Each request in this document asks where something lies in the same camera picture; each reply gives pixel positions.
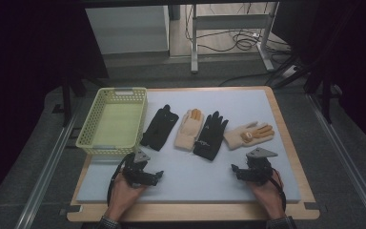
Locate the beige glove orange fingers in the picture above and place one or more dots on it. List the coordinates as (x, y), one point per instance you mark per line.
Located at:
(235, 138)
(187, 131)

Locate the person's left hand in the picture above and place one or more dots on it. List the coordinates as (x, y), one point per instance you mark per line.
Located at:
(122, 197)

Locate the person's right hand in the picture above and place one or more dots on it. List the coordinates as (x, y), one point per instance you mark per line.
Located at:
(271, 197)

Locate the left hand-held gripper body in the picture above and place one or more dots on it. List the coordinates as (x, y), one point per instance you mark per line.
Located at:
(138, 175)

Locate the black stand legs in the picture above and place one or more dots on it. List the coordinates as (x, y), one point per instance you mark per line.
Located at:
(66, 101)

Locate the white cabinet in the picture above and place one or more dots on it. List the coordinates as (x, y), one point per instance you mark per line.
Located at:
(127, 28)

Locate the black tripod stand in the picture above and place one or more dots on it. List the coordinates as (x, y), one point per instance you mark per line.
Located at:
(325, 101)

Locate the aluminium rail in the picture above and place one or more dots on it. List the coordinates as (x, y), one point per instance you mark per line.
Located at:
(44, 178)
(346, 159)

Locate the black glove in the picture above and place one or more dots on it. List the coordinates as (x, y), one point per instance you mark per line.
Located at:
(158, 128)
(210, 136)

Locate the pale green plastic basket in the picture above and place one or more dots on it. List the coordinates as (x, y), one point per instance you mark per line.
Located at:
(117, 127)

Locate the dark curtain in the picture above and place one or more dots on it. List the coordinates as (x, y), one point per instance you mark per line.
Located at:
(346, 38)
(28, 47)

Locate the grey metal desk frame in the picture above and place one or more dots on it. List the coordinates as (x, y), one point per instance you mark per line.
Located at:
(194, 47)

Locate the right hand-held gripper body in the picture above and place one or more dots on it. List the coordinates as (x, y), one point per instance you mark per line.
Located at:
(257, 171)

